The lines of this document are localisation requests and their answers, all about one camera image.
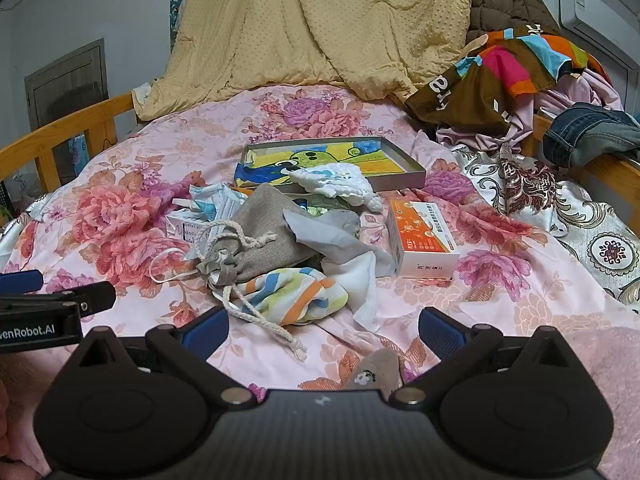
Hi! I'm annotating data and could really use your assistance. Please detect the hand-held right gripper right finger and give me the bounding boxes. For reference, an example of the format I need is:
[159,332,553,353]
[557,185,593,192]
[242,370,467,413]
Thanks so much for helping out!
[390,306,566,406]

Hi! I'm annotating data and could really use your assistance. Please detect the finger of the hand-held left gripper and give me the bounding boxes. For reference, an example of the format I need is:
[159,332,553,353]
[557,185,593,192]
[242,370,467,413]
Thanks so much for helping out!
[0,269,45,294]
[0,281,117,319]

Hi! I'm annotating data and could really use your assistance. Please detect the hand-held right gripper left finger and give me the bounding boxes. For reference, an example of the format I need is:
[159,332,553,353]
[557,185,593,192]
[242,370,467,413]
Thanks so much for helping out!
[75,306,253,406]

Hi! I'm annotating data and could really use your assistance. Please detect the striped colourful cloth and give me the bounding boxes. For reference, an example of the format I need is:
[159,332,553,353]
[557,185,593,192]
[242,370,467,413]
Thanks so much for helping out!
[235,267,350,327]

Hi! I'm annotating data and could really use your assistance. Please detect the burlap drawstring pouch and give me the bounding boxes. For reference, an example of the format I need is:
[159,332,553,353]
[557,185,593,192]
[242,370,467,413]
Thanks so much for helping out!
[196,183,321,362]

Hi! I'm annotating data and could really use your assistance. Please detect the grey cloth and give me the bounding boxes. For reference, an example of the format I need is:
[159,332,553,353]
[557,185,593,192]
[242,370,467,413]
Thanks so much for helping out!
[282,207,396,279]

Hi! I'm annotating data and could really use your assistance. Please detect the shallow grey cartoon-print box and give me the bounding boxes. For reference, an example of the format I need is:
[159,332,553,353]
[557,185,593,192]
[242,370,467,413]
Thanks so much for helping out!
[235,136,427,194]

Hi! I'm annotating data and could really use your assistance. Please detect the beige patterned sock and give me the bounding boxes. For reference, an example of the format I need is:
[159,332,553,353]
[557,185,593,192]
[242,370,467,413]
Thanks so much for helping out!
[342,349,401,391]

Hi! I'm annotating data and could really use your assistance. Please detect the small white carton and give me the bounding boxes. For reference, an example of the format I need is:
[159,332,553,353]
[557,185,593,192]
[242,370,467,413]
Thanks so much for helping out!
[165,210,212,247]

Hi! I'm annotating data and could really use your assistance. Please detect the orange and white carton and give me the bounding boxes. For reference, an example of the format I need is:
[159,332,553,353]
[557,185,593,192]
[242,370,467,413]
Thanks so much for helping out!
[385,199,461,280]

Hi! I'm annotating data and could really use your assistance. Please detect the blue white mask packet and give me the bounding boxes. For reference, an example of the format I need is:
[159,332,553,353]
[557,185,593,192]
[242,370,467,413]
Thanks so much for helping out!
[187,183,256,222]

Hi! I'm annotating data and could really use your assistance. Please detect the bag of green paper stars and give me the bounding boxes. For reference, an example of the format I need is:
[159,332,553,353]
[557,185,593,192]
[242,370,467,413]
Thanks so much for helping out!
[300,195,362,241]

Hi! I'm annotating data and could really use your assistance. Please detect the pink fleece clothing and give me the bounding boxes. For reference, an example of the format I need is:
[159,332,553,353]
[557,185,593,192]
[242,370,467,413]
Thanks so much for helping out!
[0,327,640,480]

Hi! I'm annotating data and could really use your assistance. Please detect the gold patterned brocade cloth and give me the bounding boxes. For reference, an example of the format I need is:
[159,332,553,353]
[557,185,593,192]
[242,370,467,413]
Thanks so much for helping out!
[452,142,640,312]

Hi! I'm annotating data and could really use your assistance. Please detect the white quilted cloth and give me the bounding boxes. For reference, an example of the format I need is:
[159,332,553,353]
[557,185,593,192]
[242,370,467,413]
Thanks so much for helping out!
[287,162,384,212]

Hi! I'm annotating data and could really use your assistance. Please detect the grey cabinet door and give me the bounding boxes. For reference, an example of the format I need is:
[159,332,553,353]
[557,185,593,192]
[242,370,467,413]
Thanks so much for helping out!
[24,39,108,132]

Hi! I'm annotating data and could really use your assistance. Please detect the brown multicoloured cloth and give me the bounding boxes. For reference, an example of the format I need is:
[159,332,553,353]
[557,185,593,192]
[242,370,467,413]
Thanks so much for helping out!
[404,25,591,134]

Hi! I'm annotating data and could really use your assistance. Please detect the blue jeans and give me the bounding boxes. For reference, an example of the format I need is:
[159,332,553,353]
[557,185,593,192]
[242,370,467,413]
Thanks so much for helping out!
[542,102,640,169]

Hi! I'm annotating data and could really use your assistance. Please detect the pale pink cloth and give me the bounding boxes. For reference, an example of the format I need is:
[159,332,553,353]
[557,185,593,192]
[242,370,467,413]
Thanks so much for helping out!
[435,67,626,155]

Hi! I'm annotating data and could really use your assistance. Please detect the teal patterned cloth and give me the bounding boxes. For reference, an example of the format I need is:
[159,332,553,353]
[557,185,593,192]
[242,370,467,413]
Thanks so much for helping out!
[169,0,187,54]

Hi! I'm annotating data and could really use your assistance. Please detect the yellow dotted blanket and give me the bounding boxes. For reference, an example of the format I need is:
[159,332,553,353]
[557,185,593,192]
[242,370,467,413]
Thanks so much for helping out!
[135,0,473,122]

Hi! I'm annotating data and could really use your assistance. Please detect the brown quilted jacket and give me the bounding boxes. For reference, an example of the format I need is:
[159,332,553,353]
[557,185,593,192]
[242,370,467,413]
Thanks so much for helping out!
[467,0,563,46]

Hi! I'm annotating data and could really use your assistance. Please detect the white air conditioner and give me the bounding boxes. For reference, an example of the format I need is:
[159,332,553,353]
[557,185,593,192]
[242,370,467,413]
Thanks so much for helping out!
[557,0,640,69]

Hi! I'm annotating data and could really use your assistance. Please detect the wooden bed frame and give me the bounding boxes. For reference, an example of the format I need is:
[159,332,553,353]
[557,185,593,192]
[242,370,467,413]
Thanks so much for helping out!
[0,91,640,207]

